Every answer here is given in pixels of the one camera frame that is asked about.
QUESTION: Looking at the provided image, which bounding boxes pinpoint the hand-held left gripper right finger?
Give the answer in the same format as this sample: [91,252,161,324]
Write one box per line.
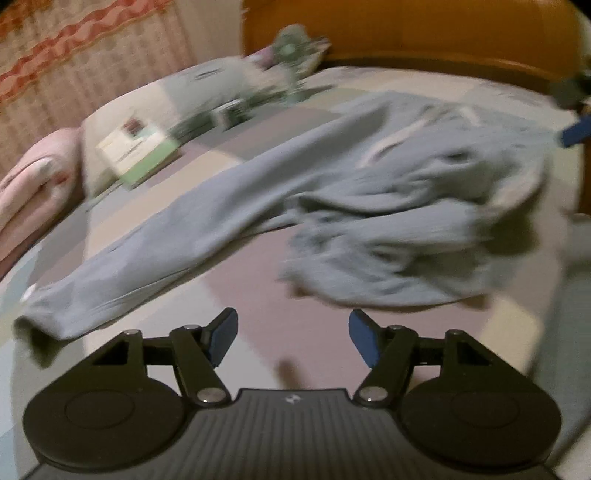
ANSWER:
[348,309,495,409]

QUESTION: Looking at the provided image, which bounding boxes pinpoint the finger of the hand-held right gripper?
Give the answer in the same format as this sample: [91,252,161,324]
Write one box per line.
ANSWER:
[551,74,591,109]
[558,117,591,148]

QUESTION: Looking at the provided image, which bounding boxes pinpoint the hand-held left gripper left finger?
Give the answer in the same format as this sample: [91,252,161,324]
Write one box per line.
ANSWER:
[92,308,238,408]

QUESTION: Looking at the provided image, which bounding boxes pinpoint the light grey sweatpants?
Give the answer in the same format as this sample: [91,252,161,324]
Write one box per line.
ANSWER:
[14,90,568,344]

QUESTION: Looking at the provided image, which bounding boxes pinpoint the wooden headboard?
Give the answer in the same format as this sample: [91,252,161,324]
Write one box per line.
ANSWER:
[242,0,591,93]

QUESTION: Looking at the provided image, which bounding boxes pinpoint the green and white book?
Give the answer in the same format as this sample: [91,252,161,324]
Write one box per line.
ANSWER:
[96,117,181,190]

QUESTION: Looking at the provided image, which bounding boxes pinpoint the small tissue pack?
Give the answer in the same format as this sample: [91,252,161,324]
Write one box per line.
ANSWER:
[212,99,252,130]

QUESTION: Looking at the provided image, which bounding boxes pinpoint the folded pink quilt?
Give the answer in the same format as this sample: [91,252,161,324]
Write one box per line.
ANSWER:
[0,127,88,278]

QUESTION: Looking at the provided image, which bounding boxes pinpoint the patchwork pillow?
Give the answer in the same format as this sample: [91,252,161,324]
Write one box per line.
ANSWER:
[81,58,278,199]

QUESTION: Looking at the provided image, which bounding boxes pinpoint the green handheld fan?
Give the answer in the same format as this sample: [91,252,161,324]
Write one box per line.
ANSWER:
[272,25,324,104]

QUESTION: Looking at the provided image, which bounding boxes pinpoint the pink patterned curtain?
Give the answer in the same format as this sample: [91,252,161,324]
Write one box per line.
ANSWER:
[0,0,245,153]

